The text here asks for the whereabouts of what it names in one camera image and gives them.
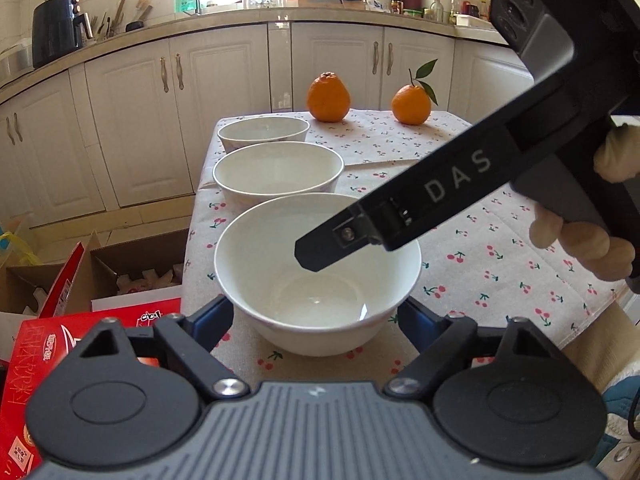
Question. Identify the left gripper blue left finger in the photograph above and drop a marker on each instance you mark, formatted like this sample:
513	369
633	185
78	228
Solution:
208	325

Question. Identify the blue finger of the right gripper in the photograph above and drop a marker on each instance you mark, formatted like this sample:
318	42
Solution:
335	239

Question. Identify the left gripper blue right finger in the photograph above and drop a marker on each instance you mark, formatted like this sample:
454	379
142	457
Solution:
422	327

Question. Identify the white floral bowl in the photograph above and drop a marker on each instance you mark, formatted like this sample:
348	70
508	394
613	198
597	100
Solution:
256	130
322	313
261	172

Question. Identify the gloved right hand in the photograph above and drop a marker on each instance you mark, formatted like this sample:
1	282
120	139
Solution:
607	257

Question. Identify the brown cardboard box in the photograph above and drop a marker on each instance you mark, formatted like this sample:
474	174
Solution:
97	273

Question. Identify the bumpy orange tangerine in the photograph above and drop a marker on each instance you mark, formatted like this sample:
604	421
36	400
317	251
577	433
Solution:
328	100

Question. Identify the orange with green leaves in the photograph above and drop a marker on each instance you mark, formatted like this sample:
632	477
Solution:
412	104

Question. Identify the yellow plastic bag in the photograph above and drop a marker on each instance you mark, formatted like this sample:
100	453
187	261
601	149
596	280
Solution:
16	246

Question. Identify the black air fryer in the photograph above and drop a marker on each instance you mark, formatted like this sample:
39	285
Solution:
59	28

